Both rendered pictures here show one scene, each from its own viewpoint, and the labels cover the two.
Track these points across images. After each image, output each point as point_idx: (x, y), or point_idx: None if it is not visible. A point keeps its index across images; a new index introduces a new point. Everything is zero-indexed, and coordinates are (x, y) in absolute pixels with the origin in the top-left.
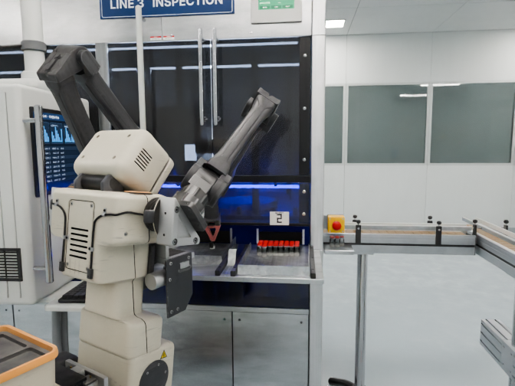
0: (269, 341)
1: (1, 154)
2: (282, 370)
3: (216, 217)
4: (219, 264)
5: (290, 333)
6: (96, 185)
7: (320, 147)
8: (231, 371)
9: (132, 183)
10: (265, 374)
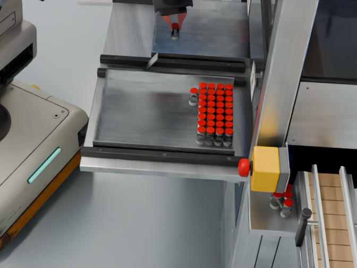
0: (229, 209)
1: None
2: (224, 249)
3: (164, 2)
4: (127, 56)
5: (230, 226)
6: None
7: (277, 21)
8: (224, 193)
9: None
10: (224, 233)
